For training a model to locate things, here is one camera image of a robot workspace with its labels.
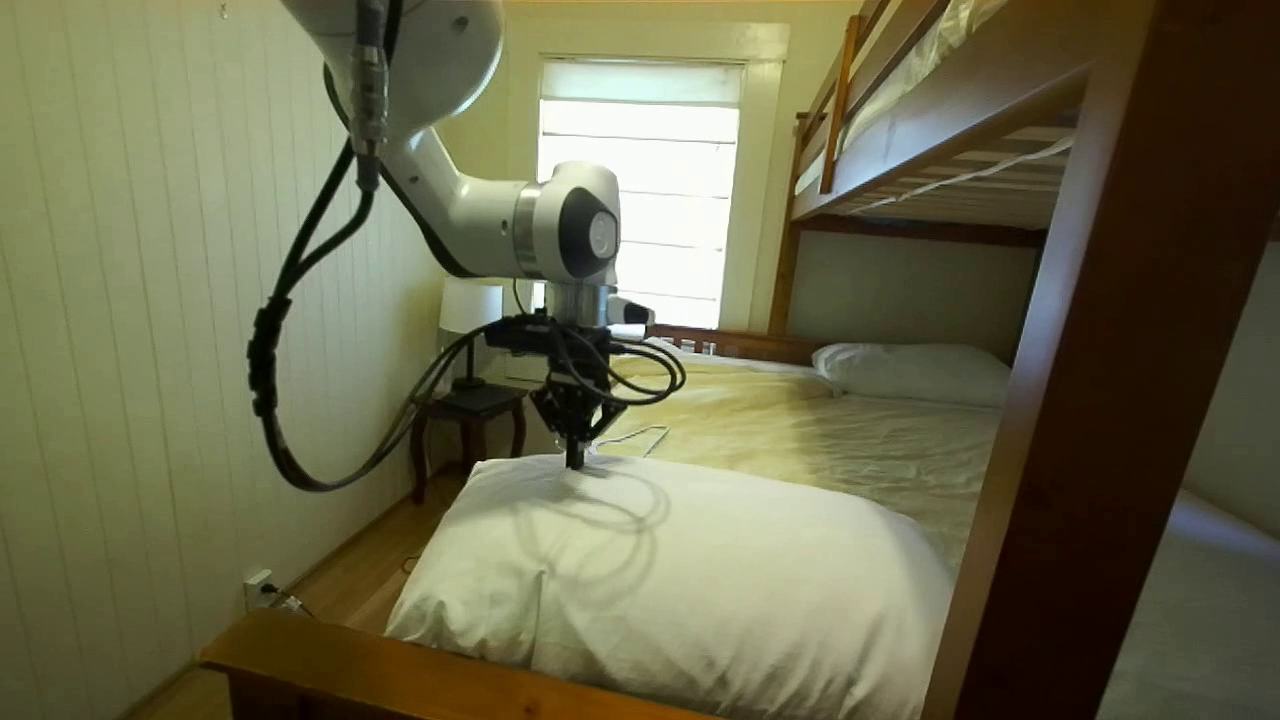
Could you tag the upper bunk mattress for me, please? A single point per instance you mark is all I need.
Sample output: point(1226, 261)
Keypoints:
point(886, 51)

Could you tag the large white pillow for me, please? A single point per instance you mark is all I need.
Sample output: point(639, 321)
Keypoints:
point(693, 584)

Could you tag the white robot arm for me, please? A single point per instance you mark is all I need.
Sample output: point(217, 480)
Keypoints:
point(402, 73)

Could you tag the window with white blinds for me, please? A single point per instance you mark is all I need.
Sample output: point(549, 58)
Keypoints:
point(680, 149)

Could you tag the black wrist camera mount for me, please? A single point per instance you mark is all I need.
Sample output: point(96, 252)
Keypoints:
point(540, 332)

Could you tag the wooden bunk bed frame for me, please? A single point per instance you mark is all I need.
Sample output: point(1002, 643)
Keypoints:
point(1151, 256)

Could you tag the wall power outlet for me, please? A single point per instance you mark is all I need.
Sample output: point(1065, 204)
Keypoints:
point(262, 590)

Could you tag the yellow bed comforter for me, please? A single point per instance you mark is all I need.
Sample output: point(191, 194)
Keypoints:
point(786, 422)

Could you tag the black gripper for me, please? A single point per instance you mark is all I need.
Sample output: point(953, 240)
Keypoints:
point(576, 412)

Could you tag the dark wooden side table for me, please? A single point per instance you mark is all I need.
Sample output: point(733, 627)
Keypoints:
point(469, 408)

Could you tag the small white far pillow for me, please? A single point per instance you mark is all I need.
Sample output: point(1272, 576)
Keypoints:
point(953, 372)

